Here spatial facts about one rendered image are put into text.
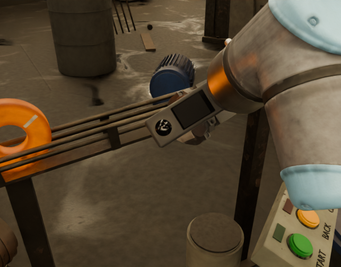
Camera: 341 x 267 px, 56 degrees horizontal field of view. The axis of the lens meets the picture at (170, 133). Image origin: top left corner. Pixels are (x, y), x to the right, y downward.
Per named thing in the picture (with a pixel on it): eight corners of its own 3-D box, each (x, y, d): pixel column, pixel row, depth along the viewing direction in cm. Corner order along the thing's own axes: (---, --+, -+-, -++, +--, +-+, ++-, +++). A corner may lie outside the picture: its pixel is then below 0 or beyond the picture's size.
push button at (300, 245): (283, 249, 53) (289, 243, 52) (288, 233, 56) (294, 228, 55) (305, 264, 52) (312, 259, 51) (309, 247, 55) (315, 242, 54)
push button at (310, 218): (293, 221, 58) (298, 215, 57) (297, 207, 61) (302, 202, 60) (313, 233, 57) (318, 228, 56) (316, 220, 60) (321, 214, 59)
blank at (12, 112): (14, 176, 70) (14, 185, 68) (-55, 137, 61) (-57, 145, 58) (64, 128, 71) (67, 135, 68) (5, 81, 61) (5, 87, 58)
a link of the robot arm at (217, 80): (251, 115, 37) (206, 45, 37) (228, 127, 41) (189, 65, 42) (296, 85, 41) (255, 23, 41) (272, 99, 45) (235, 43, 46)
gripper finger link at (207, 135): (194, 146, 57) (219, 132, 49) (188, 150, 56) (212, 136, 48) (181, 124, 57) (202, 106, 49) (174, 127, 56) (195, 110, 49)
